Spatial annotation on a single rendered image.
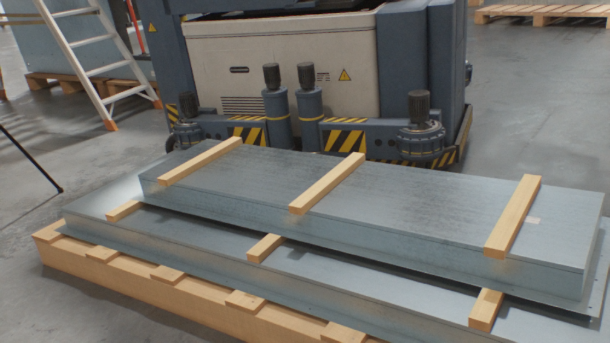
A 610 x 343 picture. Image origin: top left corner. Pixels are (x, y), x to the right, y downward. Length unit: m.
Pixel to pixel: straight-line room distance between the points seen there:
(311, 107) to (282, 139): 0.24
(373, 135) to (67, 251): 1.40
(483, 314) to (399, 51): 1.38
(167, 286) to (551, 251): 1.24
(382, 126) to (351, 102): 0.29
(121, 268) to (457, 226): 1.25
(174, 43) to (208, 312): 1.68
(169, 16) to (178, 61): 0.24
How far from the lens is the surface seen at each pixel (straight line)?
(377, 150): 2.41
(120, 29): 5.07
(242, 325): 1.77
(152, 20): 3.09
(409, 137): 2.30
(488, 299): 1.47
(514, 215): 1.58
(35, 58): 6.26
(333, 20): 2.50
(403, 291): 1.52
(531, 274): 1.49
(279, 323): 1.65
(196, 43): 2.88
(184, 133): 2.78
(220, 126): 2.71
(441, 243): 1.52
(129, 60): 4.62
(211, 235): 1.92
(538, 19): 6.22
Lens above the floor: 1.19
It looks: 25 degrees down
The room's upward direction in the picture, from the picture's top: 7 degrees counter-clockwise
